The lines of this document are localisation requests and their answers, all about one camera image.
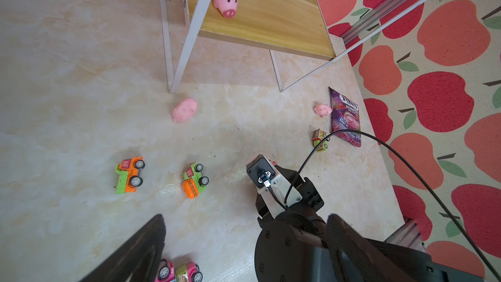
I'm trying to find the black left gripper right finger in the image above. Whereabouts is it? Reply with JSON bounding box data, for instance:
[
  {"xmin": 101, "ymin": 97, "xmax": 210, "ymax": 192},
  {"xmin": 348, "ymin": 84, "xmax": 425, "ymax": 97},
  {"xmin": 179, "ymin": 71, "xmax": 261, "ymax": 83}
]
[{"xmin": 327, "ymin": 214, "xmax": 413, "ymax": 281}]

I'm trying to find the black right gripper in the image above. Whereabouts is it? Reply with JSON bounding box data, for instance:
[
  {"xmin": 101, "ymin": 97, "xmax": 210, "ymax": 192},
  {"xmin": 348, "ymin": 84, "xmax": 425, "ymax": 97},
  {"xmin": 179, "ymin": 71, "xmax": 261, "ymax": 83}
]
[{"xmin": 255, "ymin": 165, "xmax": 325, "ymax": 229}]

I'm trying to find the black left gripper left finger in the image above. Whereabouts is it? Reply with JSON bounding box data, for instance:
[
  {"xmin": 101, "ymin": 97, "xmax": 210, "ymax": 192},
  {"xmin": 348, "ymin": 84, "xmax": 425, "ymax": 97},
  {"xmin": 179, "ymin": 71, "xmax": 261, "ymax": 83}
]
[{"xmin": 82, "ymin": 214, "xmax": 166, "ymax": 281}]

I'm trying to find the wooden two-tier shelf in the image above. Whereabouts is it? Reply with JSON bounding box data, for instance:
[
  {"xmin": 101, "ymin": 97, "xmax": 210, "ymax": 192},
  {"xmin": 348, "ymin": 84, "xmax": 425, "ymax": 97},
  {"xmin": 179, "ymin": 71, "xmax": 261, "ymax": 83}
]
[{"xmin": 160, "ymin": 0, "xmax": 352, "ymax": 93}]

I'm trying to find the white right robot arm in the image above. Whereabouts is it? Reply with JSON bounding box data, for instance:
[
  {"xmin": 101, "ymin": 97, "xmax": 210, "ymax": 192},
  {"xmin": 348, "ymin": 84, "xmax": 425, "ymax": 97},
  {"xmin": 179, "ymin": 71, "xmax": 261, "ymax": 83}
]
[{"xmin": 247, "ymin": 159, "xmax": 483, "ymax": 281}]

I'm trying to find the pink toy car upper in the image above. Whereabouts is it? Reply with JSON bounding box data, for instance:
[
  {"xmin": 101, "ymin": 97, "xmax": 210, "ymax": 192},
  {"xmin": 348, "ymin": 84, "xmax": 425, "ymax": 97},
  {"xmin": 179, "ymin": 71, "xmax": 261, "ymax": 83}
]
[{"xmin": 155, "ymin": 258, "xmax": 176, "ymax": 282}]

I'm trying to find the pink green toy truck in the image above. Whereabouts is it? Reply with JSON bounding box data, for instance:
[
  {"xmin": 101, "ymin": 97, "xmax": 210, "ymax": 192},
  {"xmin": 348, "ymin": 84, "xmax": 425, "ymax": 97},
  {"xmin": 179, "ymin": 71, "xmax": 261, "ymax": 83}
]
[{"xmin": 174, "ymin": 262, "xmax": 204, "ymax": 282}]

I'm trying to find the multicolour toy car right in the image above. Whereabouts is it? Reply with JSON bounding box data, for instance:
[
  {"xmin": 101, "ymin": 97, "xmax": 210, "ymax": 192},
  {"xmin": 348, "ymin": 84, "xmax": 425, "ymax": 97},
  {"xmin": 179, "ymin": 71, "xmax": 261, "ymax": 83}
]
[{"xmin": 312, "ymin": 129, "xmax": 329, "ymax": 152}]

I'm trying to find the green orange toy car left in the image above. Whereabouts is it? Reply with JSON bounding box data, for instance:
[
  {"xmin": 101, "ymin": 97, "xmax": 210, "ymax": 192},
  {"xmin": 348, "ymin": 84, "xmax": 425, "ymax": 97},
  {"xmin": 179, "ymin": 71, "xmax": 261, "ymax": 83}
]
[{"xmin": 115, "ymin": 157, "xmax": 146, "ymax": 194}]

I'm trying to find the purple candy bag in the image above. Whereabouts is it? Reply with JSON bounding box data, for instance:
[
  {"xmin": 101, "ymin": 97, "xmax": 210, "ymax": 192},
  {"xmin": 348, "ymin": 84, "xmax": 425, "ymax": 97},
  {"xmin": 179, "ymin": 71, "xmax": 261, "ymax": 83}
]
[{"xmin": 330, "ymin": 88, "xmax": 361, "ymax": 148}]

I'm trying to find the aluminium front rail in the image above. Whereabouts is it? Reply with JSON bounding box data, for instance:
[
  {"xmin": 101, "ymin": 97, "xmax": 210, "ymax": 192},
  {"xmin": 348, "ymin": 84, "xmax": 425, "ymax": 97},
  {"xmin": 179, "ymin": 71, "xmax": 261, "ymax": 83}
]
[{"xmin": 385, "ymin": 219, "xmax": 426, "ymax": 253}]

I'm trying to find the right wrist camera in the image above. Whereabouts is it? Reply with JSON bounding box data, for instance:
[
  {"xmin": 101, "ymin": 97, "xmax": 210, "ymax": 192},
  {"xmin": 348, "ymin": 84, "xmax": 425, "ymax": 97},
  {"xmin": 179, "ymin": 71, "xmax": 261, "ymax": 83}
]
[{"xmin": 246, "ymin": 154, "xmax": 277, "ymax": 189}]

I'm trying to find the black right camera cable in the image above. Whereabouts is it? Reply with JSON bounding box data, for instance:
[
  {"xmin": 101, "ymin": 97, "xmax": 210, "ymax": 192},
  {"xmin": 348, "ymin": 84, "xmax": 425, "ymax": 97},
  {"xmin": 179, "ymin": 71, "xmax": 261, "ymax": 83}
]
[{"xmin": 284, "ymin": 128, "xmax": 501, "ymax": 282}]

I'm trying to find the right aluminium frame post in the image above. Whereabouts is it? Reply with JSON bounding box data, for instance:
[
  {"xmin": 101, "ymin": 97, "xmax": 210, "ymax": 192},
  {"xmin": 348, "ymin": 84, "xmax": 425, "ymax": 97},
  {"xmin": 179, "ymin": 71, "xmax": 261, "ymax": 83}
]
[{"xmin": 341, "ymin": 0, "xmax": 407, "ymax": 44}]

